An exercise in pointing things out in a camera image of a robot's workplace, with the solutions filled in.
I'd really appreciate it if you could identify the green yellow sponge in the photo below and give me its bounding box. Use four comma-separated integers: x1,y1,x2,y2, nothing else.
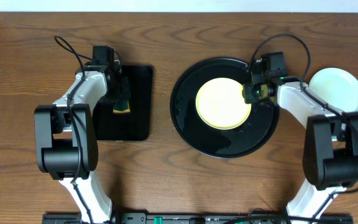
112,100,131,114

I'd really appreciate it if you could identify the yellow plate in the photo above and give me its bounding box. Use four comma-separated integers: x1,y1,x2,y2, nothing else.
195,78,252,130

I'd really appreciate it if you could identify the light green plate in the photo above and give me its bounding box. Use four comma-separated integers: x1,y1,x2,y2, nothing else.
309,68,358,113

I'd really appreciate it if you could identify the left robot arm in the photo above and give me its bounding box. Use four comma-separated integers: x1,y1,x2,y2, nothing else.
34,64,118,223

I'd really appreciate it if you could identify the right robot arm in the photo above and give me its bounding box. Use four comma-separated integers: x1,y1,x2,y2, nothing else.
243,77,358,223

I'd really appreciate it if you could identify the black rectangular tray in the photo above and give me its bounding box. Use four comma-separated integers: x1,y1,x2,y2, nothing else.
93,65,153,141

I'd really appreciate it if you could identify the round black tray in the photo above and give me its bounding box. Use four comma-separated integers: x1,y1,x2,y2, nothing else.
170,58,280,158

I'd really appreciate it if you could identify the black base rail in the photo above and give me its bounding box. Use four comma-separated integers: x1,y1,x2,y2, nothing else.
42,213,354,224

